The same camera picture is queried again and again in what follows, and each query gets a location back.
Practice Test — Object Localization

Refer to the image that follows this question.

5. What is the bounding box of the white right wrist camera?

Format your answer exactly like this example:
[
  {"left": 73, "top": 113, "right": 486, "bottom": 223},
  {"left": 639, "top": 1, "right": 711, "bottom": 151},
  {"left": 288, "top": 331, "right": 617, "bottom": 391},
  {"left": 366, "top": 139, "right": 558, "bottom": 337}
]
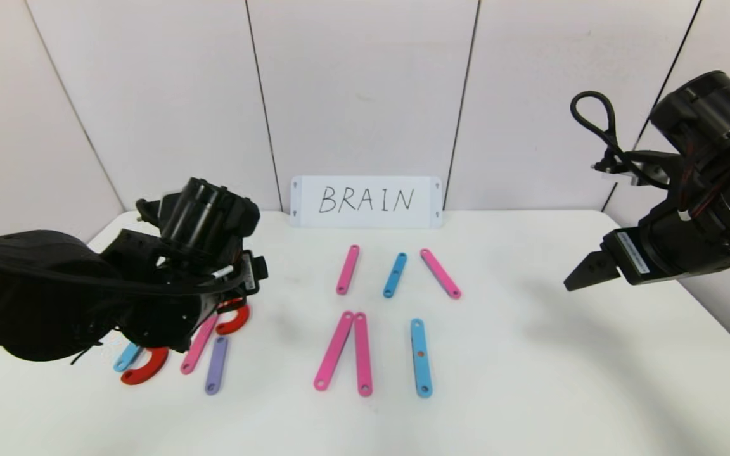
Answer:
[{"left": 593, "top": 152, "right": 676, "bottom": 186}]

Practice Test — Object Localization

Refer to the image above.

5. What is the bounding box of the short purple bar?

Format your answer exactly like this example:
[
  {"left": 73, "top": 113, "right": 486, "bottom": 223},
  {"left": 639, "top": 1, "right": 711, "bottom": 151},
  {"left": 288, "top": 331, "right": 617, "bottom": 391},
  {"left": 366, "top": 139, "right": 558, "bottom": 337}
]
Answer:
[{"left": 205, "top": 336, "right": 229, "bottom": 396}]

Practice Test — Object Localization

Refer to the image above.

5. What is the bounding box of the small red curved piece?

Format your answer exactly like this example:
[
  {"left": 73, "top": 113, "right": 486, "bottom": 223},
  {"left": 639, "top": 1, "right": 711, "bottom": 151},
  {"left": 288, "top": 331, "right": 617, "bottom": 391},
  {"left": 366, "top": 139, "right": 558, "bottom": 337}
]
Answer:
[{"left": 216, "top": 299, "right": 251, "bottom": 336}]

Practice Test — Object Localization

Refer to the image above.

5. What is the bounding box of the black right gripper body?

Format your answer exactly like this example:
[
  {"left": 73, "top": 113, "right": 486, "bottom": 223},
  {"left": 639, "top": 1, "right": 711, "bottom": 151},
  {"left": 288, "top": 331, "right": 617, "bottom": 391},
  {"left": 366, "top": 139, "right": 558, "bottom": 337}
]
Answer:
[{"left": 601, "top": 203, "right": 730, "bottom": 286}]

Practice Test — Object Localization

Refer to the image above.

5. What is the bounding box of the large red curved piece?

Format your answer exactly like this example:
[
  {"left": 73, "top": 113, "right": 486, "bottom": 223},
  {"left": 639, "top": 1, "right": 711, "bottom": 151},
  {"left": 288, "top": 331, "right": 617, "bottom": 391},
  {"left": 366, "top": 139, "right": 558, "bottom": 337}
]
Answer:
[{"left": 120, "top": 347, "right": 169, "bottom": 386}]

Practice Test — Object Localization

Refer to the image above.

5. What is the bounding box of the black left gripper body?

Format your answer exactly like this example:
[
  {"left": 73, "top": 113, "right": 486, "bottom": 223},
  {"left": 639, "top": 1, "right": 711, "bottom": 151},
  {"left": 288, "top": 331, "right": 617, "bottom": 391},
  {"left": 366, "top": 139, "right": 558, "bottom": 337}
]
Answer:
[{"left": 234, "top": 249, "right": 260, "bottom": 295}]

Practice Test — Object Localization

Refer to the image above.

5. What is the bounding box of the short blue flat bar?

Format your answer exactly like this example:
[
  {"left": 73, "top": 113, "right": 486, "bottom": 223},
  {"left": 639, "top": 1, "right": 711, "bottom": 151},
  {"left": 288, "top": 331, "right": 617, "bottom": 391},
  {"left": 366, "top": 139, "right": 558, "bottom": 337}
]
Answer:
[{"left": 382, "top": 252, "right": 407, "bottom": 298}]

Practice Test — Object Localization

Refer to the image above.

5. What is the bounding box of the white BRAIN sign card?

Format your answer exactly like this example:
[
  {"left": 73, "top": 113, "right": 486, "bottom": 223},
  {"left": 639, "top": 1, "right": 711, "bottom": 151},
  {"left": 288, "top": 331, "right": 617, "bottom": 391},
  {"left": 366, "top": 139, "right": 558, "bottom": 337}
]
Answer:
[{"left": 290, "top": 176, "right": 444, "bottom": 229}]

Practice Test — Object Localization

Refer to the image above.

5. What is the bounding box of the pink bar with holes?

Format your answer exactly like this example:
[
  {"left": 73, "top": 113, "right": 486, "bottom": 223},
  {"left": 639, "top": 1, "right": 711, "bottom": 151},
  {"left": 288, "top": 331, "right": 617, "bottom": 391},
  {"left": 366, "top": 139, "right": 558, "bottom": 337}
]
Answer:
[
  {"left": 180, "top": 317, "right": 219, "bottom": 375},
  {"left": 419, "top": 248, "right": 463, "bottom": 300},
  {"left": 336, "top": 244, "right": 361, "bottom": 296},
  {"left": 354, "top": 312, "right": 374, "bottom": 398},
  {"left": 314, "top": 310, "right": 355, "bottom": 391}
]

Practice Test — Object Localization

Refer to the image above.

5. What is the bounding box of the long blue flat bar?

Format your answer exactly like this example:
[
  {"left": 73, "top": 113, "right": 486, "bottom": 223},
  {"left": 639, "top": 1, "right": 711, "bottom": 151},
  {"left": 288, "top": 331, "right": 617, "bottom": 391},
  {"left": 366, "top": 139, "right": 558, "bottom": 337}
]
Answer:
[
  {"left": 410, "top": 318, "right": 434, "bottom": 399},
  {"left": 113, "top": 342, "right": 144, "bottom": 372}
]

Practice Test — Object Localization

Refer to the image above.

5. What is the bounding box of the black looped camera cable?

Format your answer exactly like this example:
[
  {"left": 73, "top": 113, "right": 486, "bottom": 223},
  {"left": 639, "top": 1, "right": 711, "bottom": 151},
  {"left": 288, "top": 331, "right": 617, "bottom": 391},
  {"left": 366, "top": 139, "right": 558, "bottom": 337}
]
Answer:
[{"left": 570, "top": 91, "right": 670, "bottom": 189}]

